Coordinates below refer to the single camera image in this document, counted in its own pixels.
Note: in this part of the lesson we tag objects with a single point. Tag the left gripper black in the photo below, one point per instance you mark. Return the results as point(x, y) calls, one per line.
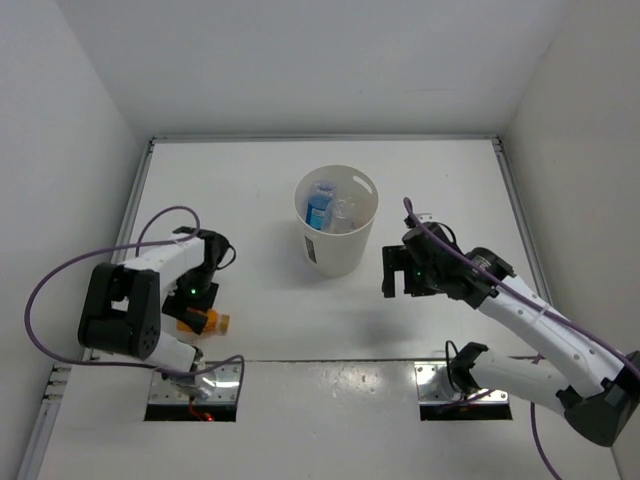
point(175, 303)

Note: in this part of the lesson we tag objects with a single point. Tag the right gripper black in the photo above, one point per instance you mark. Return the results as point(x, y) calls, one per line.
point(395, 258)

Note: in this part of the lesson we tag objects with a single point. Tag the orange juice bottle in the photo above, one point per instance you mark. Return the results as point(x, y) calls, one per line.
point(218, 324)

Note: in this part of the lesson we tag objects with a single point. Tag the clear bottle blue-white cap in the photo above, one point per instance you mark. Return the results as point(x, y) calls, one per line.
point(343, 215)

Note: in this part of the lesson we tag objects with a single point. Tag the blue label plastic bottle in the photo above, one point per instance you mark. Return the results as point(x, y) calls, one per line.
point(320, 194)

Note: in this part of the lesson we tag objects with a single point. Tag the clear bottle white cap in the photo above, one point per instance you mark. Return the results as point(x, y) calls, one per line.
point(363, 212)

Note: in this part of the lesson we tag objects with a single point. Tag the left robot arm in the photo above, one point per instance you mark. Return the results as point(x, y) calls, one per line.
point(126, 302)

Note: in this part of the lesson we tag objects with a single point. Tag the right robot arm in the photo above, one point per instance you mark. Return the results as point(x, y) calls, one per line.
point(595, 390)

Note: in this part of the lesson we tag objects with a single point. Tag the white round plastic bin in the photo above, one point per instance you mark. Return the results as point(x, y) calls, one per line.
point(334, 255)

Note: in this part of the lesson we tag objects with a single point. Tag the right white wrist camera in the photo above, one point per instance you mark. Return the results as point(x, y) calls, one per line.
point(425, 217)

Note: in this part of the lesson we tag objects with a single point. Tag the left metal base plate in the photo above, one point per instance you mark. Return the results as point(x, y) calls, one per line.
point(218, 387)

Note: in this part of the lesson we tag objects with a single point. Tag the metal base plate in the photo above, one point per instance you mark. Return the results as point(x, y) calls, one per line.
point(434, 389)
point(218, 387)

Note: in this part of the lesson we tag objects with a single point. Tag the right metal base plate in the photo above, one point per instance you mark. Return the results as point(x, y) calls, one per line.
point(434, 389)

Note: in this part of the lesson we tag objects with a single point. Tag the aluminium frame rail right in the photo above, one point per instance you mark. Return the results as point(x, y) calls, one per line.
point(517, 206)

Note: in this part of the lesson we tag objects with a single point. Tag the aluminium frame rail back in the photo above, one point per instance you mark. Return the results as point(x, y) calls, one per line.
point(242, 138)

